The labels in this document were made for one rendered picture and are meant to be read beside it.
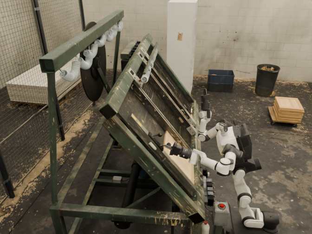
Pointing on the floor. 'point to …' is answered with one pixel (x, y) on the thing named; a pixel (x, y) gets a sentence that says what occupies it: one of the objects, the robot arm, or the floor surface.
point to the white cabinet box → (182, 39)
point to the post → (217, 230)
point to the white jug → (204, 228)
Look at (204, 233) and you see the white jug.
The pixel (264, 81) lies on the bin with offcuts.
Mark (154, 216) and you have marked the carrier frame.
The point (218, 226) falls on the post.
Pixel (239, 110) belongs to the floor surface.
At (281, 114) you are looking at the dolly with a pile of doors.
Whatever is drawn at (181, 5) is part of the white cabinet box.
